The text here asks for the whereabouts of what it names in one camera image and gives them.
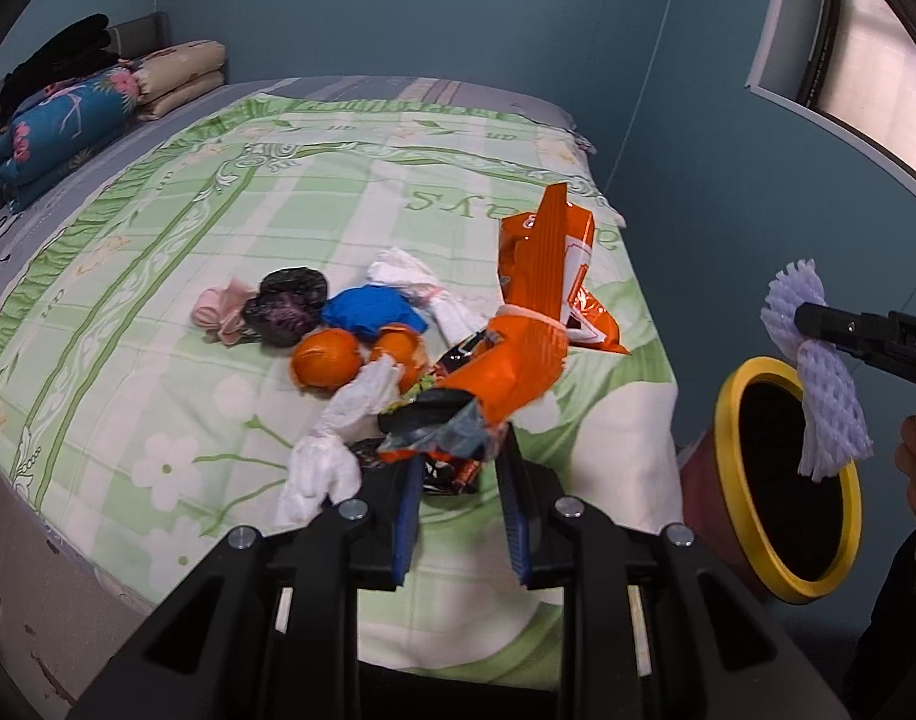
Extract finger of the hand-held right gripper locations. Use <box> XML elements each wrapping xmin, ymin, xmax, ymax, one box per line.
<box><xmin>795</xmin><ymin>302</ymin><xmax>890</xmax><ymax>361</ymax></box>

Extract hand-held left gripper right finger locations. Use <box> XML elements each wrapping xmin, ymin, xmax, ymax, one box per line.
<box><xmin>495</xmin><ymin>426</ymin><xmax>852</xmax><ymax>720</ymax></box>

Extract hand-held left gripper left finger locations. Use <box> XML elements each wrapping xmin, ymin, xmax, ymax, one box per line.
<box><xmin>68</xmin><ymin>457</ymin><xmax>425</xmax><ymax>720</ymax></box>

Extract white foam fruit net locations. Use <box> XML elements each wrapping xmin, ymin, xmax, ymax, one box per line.
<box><xmin>759</xmin><ymin>259</ymin><xmax>875</xmax><ymax>482</ymax></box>

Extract brown bin with yellow rim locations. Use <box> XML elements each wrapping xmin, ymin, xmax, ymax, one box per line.
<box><xmin>678</xmin><ymin>356</ymin><xmax>864</xmax><ymax>605</ymax></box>

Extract orange snack wrapper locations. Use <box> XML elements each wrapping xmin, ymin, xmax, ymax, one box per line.
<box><xmin>379</xmin><ymin>306</ymin><xmax>571</xmax><ymax>466</ymax></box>

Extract blue plastic bag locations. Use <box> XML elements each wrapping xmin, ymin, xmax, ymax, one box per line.
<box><xmin>321</xmin><ymin>286</ymin><xmax>429</xmax><ymax>342</ymax></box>

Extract pink plastic bag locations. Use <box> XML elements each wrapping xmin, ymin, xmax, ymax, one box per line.
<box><xmin>190</xmin><ymin>277</ymin><xmax>260</xmax><ymax>347</ymax></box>

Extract dark snack wrapper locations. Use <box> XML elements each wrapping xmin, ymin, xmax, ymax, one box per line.
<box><xmin>349</xmin><ymin>330</ymin><xmax>498</xmax><ymax>497</ymax></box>

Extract crumpled white plastic bag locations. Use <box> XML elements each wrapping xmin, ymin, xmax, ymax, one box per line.
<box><xmin>274</xmin><ymin>356</ymin><xmax>406</xmax><ymax>530</ymax></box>

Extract orange peel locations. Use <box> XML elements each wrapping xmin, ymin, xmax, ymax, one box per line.
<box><xmin>291</xmin><ymin>328</ymin><xmax>361</xmax><ymax>395</ymax></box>

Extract white plastic bag red print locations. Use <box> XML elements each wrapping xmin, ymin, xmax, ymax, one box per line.
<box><xmin>368</xmin><ymin>247</ymin><xmax>490</xmax><ymax>344</ymax></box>

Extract black plastic bag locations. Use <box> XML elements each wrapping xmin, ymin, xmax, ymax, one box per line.
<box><xmin>244</xmin><ymin>268</ymin><xmax>330</xmax><ymax>347</ymax></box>

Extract large orange snack bag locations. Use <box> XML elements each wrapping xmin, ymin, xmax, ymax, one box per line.
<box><xmin>497</xmin><ymin>184</ymin><xmax>631</xmax><ymax>357</ymax></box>

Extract person's dark clothing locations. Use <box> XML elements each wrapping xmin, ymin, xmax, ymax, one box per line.
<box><xmin>840</xmin><ymin>521</ymin><xmax>916</xmax><ymax>720</ymax></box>

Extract green checked floral blanket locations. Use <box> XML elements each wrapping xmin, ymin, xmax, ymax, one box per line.
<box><xmin>0</xmin><ymin>90</ymin><xmax>682</xmax><ymax>691</ymax></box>

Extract beige floral pillow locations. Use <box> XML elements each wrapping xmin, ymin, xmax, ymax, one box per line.
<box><xmin>134</xmin><ymin>40</ymin><xmax>226</xmax><ymax>93</ymax></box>
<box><xmin>137</xmin><ymin>71</ymin><xmax>226</xmax><ymax>121</ymax></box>

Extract blue floral pillow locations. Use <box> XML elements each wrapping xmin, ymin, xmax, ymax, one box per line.
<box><xmin>0</xmin><ymin>64</ymin><xmax>142</xmax><ymax>215</ymax></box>

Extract black clothing pile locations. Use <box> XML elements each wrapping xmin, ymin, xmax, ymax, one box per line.
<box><xmin>0</xmin><ymin>13</ymin><xmax>121</xmax><ymax>121</ymax></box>

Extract window with grey frame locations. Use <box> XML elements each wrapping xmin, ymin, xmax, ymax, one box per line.
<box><xmin>746</xmin><ymin>0</ymin><xmax>916</xmax><ymax>197</ymax></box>

